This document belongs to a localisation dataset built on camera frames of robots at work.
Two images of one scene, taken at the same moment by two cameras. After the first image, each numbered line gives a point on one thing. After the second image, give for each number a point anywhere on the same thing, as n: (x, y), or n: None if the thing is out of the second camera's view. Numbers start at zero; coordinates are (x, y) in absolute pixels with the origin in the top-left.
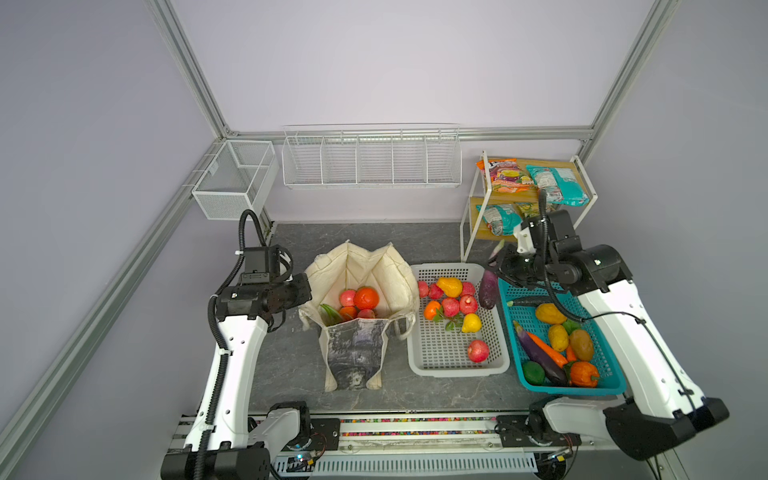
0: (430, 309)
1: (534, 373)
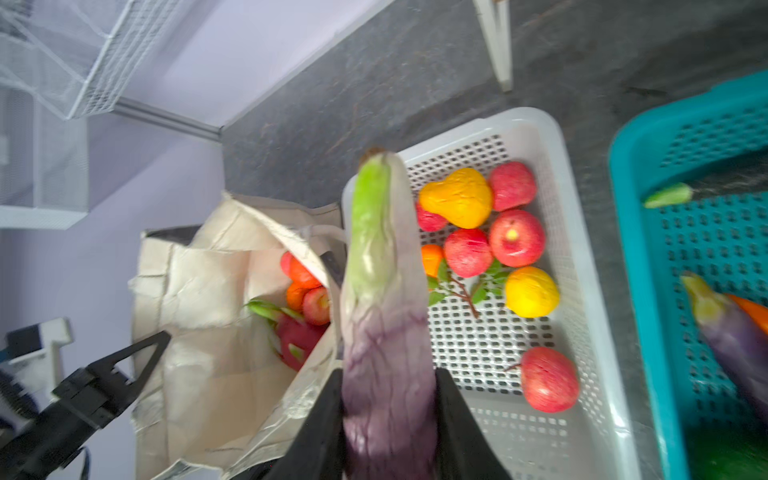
0: (431, 255)
1: (726, 451)
